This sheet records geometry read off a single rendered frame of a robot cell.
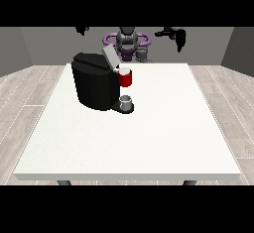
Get black coffee machine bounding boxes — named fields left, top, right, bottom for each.
left=70, top=52, right=136, bottom=115

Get red pod holder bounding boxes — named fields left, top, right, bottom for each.
left=117, top=66, right=134, bottom=88

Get pale grey machine lid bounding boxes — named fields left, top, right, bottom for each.
left=101, top=44, right=121, bottom=69

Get small grey cup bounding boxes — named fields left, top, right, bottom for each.
left=118, top=94, right=134, bottom=111

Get small grey coffee pod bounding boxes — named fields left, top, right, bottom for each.
left=135, top=47, right=149, bottom=62

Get grey robot trunk purple rings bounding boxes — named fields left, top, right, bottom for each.
left=101, top=27, right=154, bottom=63

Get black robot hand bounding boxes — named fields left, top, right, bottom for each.
left=74, top=27, right=90, bottom=37
left=154, top=27, right=188, bottom=54

